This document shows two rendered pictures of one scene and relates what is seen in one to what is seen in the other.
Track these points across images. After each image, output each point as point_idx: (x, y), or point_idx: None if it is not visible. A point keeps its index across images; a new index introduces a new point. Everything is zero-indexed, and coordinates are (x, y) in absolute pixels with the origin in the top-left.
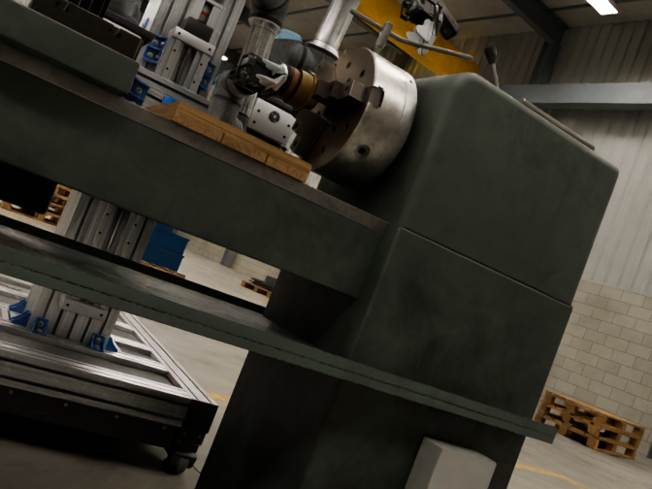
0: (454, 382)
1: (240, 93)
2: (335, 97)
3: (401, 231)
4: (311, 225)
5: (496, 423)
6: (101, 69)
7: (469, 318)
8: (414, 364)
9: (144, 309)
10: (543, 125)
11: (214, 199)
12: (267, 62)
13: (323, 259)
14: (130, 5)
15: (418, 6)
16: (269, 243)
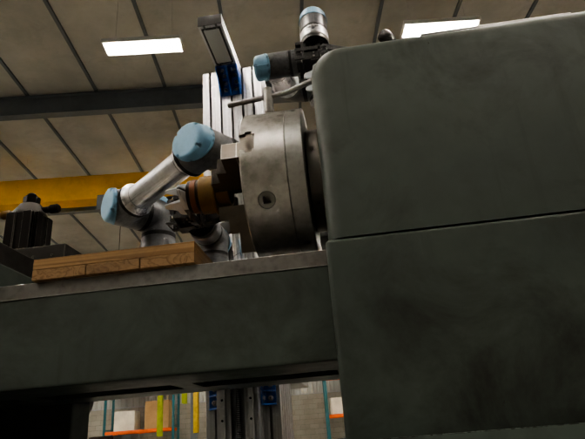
0: (567, 409)
1: (201, 239)
2: (222, 173)
3: (330, 246)
4: (229, 302)
5: None
6: None
7: (519, 301)
8: (467, 409)
9: None
10: (458, 35)
11: (104, 333)
12: (170, 192)
13: (264, 334)
14: (158, 241)
15: (299, 61)
16: (184, 347)
